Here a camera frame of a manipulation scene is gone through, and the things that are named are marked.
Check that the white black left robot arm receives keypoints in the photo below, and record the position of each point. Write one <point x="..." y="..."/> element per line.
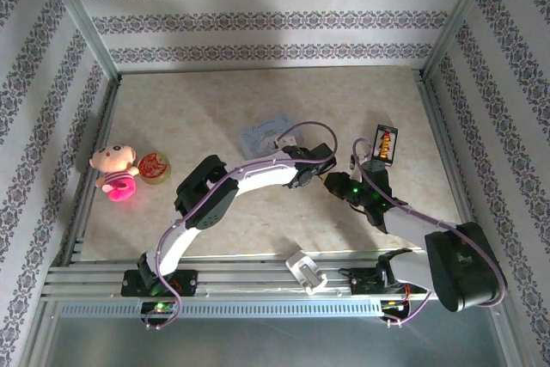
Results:
<point x="262" y="175"/>

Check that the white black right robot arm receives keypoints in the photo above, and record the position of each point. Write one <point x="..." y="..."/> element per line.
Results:
<point x="408" y="229"/>

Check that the black orange snack packet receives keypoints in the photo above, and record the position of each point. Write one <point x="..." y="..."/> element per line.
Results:
<point x="385" y="143"/>

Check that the small controller circuit board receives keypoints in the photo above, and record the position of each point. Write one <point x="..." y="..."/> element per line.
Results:
<point x="393" y="306"/>
<point x="159" y="307"/>

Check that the red round tin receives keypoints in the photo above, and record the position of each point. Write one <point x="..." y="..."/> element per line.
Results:
<point x="154" y="167"/>

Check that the grey metal sheet panel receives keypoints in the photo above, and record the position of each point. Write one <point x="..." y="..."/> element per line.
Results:
<point x="275" y="343"/>

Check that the pink plush doll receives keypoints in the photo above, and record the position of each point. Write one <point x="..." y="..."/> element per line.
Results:
<point x="115" y="165"/>

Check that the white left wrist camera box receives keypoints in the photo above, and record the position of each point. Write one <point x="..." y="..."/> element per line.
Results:
<point x="285" y="141"/>

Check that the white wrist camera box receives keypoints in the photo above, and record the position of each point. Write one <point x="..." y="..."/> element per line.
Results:
<point x="285" y="141"/>
<point x="365" y="153"/>

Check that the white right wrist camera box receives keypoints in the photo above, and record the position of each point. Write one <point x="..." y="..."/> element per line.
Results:
<point x="365" y="153"/>

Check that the aluminium side rail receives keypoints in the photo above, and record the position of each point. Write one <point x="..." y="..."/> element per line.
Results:
<point x="451" y="160"/>
<point x="88" y="178"/>

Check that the white plastic mount bracket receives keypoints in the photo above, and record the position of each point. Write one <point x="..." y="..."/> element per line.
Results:
<point x="306" y="273"/>

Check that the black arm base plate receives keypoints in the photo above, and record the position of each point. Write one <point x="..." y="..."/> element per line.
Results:
<point x="365" y="287"/>
<point x="133" y="285"/>

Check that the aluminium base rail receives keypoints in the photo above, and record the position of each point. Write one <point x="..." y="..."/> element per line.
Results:
<point x="249" y="272"/>

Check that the aluminium frame post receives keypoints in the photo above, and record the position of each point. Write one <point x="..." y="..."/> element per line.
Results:
<point x="81" y="14"/>
<point x="457" y="14"/>

